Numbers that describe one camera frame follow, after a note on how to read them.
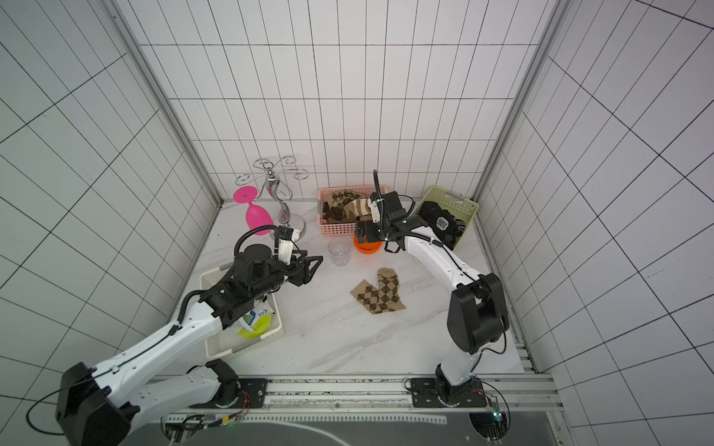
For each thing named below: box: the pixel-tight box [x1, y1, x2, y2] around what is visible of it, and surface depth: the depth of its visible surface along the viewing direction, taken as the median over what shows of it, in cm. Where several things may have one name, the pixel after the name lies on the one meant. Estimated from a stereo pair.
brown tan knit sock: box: [322, 201, 345, 223], surface depth 111 cm
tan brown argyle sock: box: [349, 267, 407, 315], surface depth 92 cm
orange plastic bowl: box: [353, 235, 384, 255], surface depth 102 cm
